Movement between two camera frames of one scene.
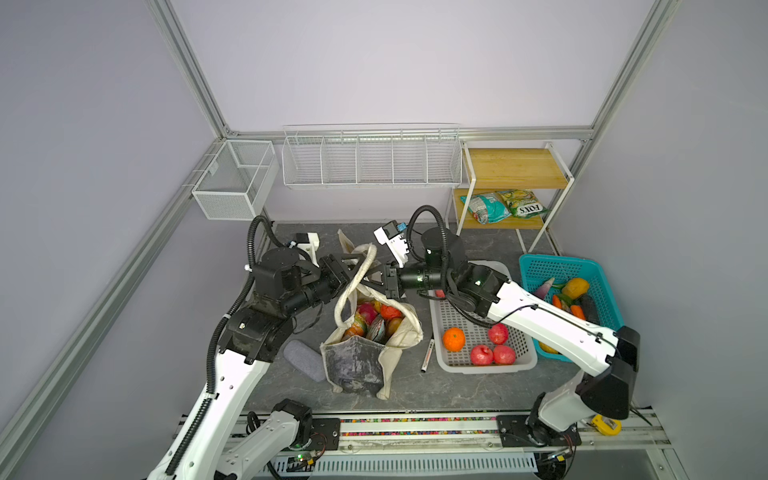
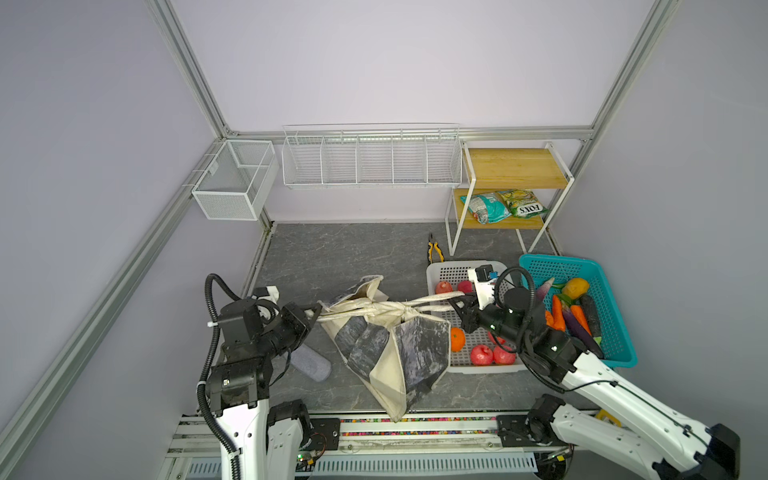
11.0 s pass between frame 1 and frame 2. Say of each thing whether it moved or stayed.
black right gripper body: moved
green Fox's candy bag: stayed
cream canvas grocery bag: moved
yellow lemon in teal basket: stayed
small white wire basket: stayed
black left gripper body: moved
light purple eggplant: stayed
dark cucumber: stayed
